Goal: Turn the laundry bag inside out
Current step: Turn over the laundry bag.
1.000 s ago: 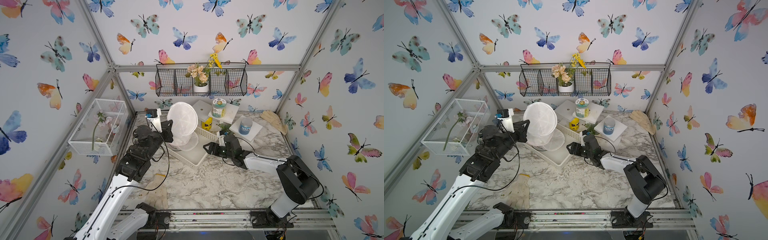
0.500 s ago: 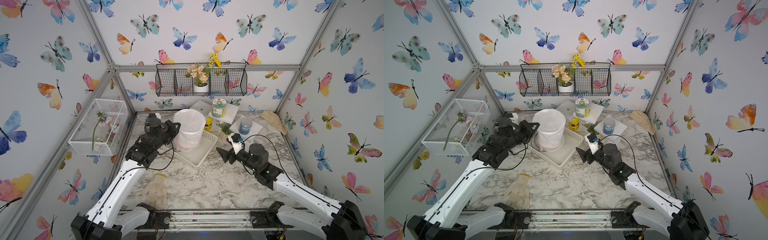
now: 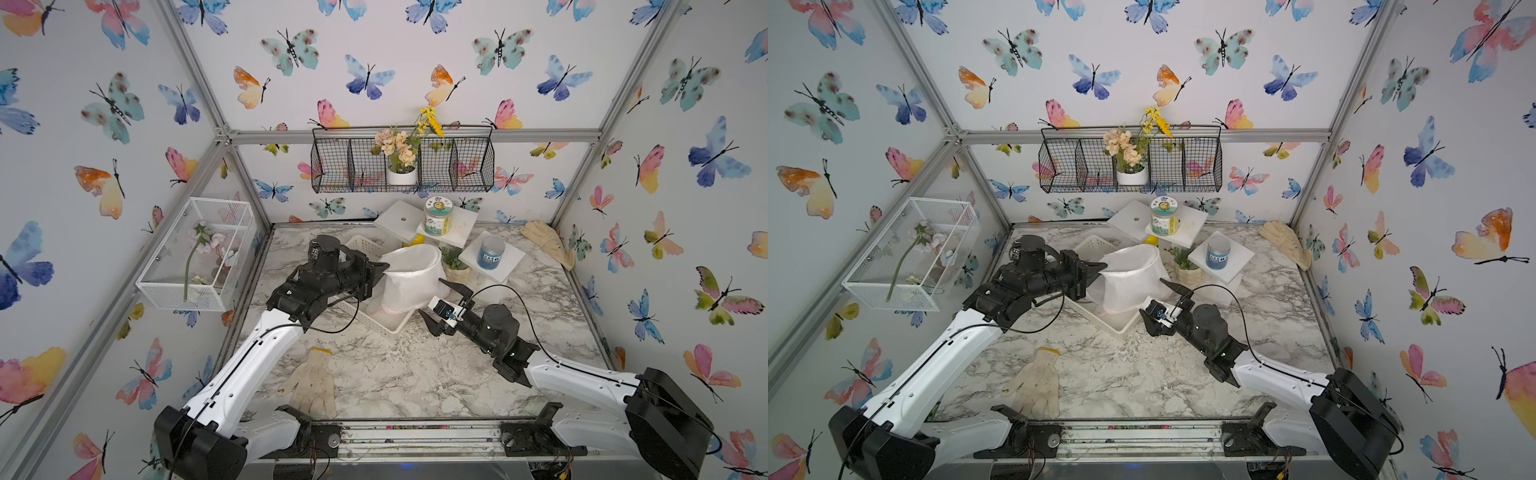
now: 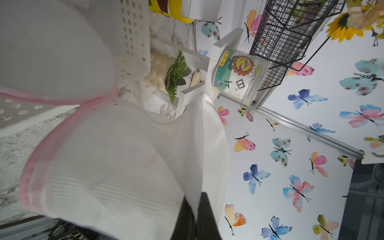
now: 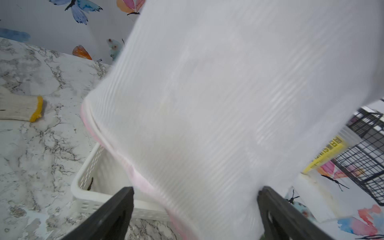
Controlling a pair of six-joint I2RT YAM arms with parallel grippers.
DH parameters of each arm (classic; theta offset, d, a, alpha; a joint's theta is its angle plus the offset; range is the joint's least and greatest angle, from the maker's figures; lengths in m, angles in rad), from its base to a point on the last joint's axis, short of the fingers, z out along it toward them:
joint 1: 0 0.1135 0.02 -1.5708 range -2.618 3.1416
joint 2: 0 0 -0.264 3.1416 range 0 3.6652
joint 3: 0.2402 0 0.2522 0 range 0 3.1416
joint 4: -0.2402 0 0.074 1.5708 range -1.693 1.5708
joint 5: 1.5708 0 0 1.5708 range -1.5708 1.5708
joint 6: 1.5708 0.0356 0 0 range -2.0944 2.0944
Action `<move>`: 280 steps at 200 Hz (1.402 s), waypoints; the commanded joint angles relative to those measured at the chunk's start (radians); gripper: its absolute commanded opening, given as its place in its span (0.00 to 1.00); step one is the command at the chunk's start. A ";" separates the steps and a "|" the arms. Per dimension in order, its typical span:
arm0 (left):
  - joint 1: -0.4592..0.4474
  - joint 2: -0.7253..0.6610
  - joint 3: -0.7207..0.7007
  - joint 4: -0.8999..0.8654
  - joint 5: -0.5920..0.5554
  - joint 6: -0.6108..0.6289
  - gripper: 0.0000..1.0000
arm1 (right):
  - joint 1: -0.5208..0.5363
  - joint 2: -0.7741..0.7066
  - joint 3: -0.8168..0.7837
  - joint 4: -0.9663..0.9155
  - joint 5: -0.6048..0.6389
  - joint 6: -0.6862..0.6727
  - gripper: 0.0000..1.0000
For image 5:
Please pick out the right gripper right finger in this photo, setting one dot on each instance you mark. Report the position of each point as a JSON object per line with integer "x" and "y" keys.
{"x": 282, "y": 221}

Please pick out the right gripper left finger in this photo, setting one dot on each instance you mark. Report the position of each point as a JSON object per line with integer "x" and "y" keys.
{"x": 110, "y": 222}

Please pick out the white mesh laundry bag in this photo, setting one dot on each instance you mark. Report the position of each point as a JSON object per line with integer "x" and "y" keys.
{"x": 210, "y": 101}

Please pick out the white plastic basket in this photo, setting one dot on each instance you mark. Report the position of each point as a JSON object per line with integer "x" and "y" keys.
{"x": 100, "y": 178}

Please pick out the green label jar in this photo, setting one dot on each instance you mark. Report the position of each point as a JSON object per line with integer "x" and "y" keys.
{"x": 345, "y": 139}

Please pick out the black wire wall basket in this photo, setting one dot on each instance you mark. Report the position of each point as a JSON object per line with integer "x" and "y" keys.
{"x": 364, "y": 162}

